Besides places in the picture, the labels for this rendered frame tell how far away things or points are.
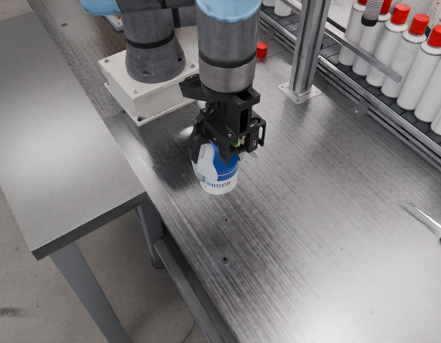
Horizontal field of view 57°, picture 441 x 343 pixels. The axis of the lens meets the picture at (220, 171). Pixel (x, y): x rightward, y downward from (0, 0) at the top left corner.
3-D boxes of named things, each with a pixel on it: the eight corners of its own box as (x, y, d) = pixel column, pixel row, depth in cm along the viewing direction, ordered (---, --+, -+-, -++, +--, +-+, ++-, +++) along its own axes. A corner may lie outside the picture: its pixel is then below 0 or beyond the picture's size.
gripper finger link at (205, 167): (203, 203, 66) (218, 160, 61) (184, 180, 69) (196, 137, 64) (218, 198, 68) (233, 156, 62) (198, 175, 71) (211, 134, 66)
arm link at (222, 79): (186, 47, 52) (237, 26, 55) (188, 75, 56) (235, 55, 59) (220, 76, 48) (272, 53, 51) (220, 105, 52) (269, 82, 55)
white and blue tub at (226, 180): (244, 184, 75) (246, 158, 69) (214, 201, 72) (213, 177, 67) (222, 160, 78) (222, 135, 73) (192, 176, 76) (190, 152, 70)
